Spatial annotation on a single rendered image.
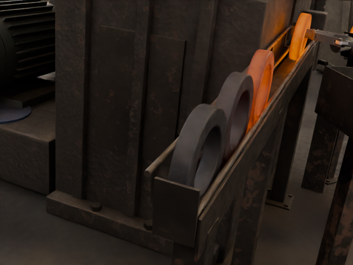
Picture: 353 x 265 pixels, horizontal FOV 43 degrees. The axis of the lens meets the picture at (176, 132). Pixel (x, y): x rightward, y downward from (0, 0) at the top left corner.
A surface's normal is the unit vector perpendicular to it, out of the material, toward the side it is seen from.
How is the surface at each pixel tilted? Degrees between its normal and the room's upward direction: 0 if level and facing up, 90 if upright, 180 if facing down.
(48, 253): 0
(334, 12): 90
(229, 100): 51
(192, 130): 38
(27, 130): 0
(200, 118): 23
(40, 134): 0
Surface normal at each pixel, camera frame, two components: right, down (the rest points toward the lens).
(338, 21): -0.61, 0.24
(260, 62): -0.14, -0.56
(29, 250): 0.10, -0.92
